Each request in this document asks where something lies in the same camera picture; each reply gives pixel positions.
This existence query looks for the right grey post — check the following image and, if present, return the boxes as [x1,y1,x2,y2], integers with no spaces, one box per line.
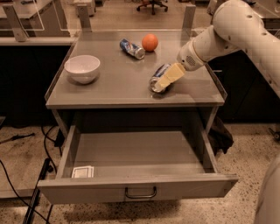
[182,4,196,36]

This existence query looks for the black office chair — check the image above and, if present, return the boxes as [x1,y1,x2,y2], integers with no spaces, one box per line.
[136,0,169,15]

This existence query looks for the blue pepsi can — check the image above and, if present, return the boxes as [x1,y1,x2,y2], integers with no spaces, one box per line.
[149,63,171,94]

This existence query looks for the white card in drawer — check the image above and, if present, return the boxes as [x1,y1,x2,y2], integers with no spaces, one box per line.
[72,165,95,178]

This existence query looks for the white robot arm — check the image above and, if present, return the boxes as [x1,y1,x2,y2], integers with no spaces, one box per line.
[154,0,280,224]

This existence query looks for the open grey top drawer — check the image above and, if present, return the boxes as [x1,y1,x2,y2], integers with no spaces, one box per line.
[38,124,238,204]

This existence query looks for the crushed blue white can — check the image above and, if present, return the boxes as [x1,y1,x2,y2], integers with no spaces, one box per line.
[120,38,145,60]

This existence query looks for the black bar on floor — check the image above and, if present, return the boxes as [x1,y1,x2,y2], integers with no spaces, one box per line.
[23,158,50,224]

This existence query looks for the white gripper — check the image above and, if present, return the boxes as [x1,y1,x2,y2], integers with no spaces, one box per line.
[156,40,205,88]

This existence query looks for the black drawer handle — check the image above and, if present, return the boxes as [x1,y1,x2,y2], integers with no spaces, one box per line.
[124,186,158,200]

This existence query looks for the black floor cable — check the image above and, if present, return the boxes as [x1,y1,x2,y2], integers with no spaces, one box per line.
[0,125,60,224]

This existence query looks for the dark cloth behind cabinet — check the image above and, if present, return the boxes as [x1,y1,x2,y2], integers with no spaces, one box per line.
[208,116,234,155]

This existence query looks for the orange fruit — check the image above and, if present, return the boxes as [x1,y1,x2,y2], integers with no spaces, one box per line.
[142,33,158,52]

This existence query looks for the left grey post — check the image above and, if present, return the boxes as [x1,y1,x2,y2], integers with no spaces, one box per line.
[3,4,29,42]

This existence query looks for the grey post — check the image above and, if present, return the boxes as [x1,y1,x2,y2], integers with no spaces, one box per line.
[182,4,196,36]
[3,4,29,42]
[77,4,92,32]

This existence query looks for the white ceramic bowl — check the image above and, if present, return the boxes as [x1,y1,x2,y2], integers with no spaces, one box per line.
[64,55,101,84]

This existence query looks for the middle grey post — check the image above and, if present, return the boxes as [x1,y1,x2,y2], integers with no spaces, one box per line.
[77,4,92,32]

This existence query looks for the grey metal cabinet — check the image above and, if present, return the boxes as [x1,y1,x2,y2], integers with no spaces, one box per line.
[46,30,227,127]

